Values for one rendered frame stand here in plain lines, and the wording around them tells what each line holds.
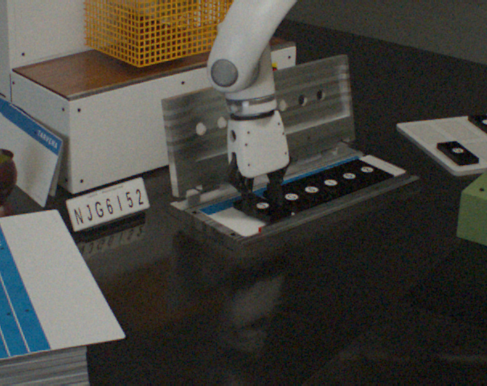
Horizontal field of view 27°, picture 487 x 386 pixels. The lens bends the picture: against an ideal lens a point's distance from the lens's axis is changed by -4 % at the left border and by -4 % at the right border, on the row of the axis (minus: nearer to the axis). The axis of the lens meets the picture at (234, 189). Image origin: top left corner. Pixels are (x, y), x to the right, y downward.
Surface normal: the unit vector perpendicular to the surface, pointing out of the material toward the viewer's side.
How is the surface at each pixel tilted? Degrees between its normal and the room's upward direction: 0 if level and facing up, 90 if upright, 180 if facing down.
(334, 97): 79
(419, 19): 90
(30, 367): 90
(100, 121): 90
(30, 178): 69
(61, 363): 90
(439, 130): 0
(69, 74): 0
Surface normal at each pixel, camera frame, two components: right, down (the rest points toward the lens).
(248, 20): -0.11, -0.20
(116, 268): 0.02, -0.91
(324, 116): 0.63, 0.14
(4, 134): -0.75, -0.11
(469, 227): -0.58, 0.33
